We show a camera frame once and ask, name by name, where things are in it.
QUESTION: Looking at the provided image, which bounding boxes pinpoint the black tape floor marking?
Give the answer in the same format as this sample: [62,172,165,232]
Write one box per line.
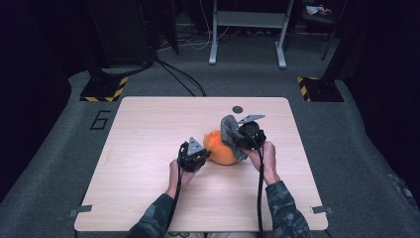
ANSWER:
[89,110,113,131]

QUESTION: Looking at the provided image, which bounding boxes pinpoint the black striped stand base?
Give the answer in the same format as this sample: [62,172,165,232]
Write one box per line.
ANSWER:
[296,76,345,103]
[79,74,129,103]

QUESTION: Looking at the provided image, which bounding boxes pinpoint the thick black looped cable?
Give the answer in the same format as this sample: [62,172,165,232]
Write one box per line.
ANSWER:
[100,56,158,78]

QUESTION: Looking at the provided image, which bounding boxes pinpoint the person's legs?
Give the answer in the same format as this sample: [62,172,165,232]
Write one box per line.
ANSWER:
[164,231,260,238]

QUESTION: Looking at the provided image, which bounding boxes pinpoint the black cabinet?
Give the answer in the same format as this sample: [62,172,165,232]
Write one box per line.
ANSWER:
[84,0,181,67]

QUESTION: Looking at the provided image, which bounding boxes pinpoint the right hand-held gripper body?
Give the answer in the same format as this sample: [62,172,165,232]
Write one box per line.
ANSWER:
[237,114,267,151]

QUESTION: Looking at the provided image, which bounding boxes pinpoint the white metal stand frame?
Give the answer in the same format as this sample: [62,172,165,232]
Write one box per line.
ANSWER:
[208,0,295,69]

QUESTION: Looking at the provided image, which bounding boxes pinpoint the dark curtain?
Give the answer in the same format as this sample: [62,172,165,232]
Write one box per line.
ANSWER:
[330,0,420,214]
[0,0,90,203]

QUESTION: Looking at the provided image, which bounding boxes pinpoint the grey fluffy cloth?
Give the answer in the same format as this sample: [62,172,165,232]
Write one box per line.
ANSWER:
[220,114,249,162]

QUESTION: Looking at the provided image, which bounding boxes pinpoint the black floor cable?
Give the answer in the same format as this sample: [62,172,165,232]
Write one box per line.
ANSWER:
[155,58,208,97]
[157,60,198,97]

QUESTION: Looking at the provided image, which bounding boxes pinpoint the person's right hand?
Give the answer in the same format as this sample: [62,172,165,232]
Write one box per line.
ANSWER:
[245,141,281,186]

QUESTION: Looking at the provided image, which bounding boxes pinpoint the orange plush toy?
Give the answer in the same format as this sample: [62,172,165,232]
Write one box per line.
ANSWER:
[202,129,240,167]

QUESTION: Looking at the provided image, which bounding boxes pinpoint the small colourful object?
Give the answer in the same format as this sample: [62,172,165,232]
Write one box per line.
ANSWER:
[305,4,333,17]

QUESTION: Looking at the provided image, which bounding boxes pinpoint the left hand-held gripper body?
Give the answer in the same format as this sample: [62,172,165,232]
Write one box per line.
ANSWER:
[177,136,206,174]

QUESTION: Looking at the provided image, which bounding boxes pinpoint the white floor cable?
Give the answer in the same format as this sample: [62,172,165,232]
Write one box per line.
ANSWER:
[157,0,232,53]

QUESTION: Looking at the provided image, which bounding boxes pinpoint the left hand-held gripper black cable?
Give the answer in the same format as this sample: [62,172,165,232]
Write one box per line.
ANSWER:
[163,145,184,238]

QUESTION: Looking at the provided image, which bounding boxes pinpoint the person's left hand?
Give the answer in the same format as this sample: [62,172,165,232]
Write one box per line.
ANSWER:
[164,159,199,199]

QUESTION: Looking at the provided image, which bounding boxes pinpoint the dark side table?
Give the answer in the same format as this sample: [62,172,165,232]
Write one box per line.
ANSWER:
[285,0,349,62]

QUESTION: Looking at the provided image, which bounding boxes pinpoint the hand-held gripper black cable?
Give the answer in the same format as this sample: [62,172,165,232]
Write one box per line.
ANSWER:
[244,132,265,238]
[163,145,184,238]

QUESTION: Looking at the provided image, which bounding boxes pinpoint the right hand-held gripper black cable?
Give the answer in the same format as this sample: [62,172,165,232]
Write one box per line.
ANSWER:
[244,132,265,238]

